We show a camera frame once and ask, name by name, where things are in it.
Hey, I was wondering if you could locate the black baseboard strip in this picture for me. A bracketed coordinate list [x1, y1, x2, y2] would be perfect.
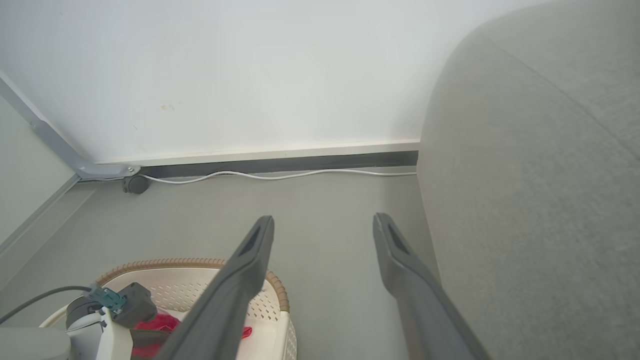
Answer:
[139, 150, 420, 179]

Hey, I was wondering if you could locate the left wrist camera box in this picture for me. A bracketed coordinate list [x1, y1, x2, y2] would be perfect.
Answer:
[89, 282, 159, 330]

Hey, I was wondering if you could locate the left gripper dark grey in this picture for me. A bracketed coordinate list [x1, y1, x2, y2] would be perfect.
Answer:
[65, 295, 172, 360]

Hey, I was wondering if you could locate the black caster wheel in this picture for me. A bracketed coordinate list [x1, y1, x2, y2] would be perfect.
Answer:
[122, 175, 151, 195]

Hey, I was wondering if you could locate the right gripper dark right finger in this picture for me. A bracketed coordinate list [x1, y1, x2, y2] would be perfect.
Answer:
[372, 212, 492, 360]

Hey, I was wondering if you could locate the grey left wrist camera cable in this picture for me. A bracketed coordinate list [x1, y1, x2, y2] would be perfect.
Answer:
[0, 285, 95, 325]

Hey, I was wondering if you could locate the white cable on floor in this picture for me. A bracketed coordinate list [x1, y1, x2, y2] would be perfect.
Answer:
[142, 168, 419, 185]

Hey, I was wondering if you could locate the cream laundry basket brown rim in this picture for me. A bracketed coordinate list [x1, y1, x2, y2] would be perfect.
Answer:
[39, 257, 299, 360]

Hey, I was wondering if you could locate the grey fabric sofa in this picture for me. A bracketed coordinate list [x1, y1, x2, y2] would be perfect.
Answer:
[417, 0, 640, 360]

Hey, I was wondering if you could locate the grey partition support leg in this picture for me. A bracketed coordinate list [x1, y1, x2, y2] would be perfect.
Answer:
[0, 74, 142, 182]

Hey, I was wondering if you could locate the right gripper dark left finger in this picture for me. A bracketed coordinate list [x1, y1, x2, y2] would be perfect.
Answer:
[154, 215, 276, 360]

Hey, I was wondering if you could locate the red and white garment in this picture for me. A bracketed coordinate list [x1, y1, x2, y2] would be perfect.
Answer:
[131, 312, 254, 359]

